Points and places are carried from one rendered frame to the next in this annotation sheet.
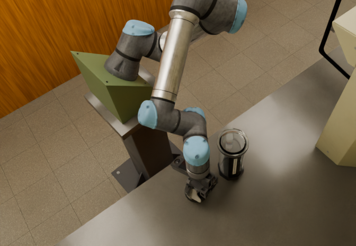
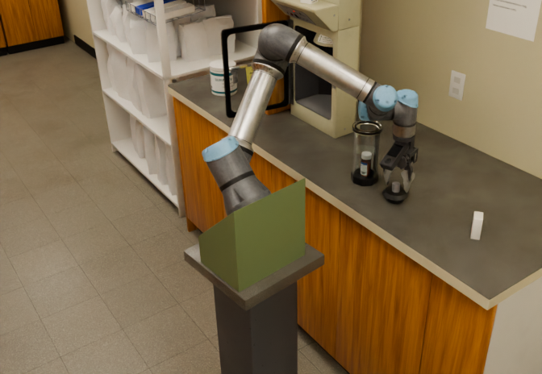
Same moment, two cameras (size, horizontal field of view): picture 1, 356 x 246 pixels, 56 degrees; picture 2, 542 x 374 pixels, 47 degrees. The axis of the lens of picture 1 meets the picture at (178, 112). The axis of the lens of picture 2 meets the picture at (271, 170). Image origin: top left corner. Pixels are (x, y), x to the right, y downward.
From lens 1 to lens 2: 2.11 m
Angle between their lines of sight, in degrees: 69
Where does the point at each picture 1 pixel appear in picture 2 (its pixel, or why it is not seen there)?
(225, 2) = not seen: hidden behind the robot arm
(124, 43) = (241, 160)
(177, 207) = (414, 209)
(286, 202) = not seen: hidden behind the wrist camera
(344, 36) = (325, 14)
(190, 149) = (410, 93)
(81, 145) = not seen: outside the picture
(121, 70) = (263, 189)
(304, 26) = (31, 247)
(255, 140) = (330, 165)
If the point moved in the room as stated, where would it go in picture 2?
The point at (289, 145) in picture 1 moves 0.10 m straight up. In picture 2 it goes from (335, 149) to (335, 127)
